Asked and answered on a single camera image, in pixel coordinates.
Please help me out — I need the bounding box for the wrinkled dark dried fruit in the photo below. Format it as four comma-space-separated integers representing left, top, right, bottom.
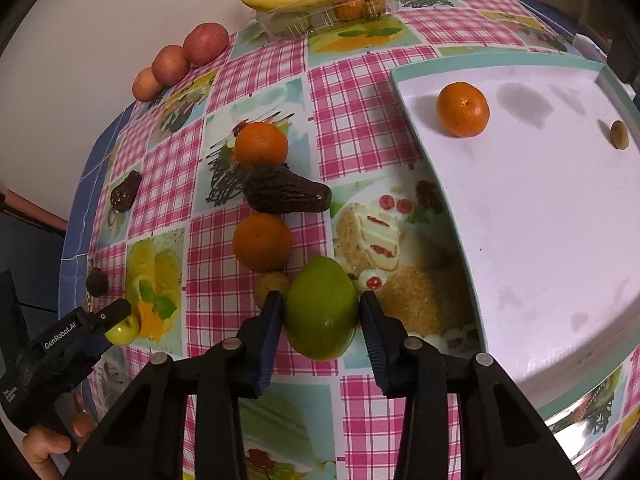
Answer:
243, 164, 333, 216

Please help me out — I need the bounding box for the large green apple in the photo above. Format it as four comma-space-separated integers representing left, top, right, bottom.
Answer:
284, 256, 362, 362

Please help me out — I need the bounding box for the small olive-brown fruit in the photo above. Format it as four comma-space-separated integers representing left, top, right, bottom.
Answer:
609, 120, 631, 151

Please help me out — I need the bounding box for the small yellow fruit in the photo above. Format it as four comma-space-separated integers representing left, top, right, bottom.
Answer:
252, 271, 292, 311

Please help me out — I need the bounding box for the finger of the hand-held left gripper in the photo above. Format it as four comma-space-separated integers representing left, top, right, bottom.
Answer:
86, 298, 133, 342
75, 334, 115, 390

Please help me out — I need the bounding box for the orange tangerine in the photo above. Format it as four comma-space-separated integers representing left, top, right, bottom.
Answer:
232, 212, 294, 273
436, 81, 491, 138
234, 121, 291, 168
332, 0, 368, 22

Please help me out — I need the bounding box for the medium red apple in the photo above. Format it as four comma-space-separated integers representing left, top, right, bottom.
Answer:
151, 45, 191, 87

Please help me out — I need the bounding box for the small orange-red apple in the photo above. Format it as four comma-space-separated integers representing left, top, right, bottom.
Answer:
132, 67, 163, 102

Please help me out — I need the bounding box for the small dark date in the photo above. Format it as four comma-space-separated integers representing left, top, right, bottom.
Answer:
85, 267, 109, 297

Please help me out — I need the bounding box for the clear plastic clamshell container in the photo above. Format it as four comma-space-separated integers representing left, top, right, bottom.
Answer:
252, 0, 401, 41

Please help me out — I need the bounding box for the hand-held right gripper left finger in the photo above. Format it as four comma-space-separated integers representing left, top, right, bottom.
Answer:
64, 291, 286, 480

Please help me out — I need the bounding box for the white tray with teal rim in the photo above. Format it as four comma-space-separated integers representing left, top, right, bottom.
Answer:
390, 62, 640, 408

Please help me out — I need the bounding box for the black furniture piece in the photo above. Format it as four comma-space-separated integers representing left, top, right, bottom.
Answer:
0, 269, 28, 361

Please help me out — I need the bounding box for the blue gridded undercloth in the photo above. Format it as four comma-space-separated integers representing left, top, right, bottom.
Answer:
59, 0, 581, 411

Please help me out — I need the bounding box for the reddish wooden board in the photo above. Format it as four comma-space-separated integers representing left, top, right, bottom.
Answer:
0, 189, 68, 233

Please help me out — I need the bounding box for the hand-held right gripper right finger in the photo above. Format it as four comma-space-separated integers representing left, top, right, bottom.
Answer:
359, 290, 581, 480

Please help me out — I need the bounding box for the small green fruit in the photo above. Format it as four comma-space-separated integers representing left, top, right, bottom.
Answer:
105, 314, 142, 347

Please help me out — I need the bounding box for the black object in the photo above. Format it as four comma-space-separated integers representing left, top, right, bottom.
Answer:
606, 15, 640, 88

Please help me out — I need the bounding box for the elongated brown date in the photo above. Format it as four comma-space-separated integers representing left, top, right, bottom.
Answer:
110, 170, 143, 212

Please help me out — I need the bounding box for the large red apple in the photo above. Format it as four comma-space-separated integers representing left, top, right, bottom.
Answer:
182, 22, 231, 67

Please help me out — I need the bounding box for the white plastic piece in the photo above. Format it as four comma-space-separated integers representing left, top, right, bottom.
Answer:
574, 33, 609, 64

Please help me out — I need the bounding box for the pink checked printed tablecloth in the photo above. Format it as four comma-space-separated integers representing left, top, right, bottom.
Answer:
60, 0, 640, 480

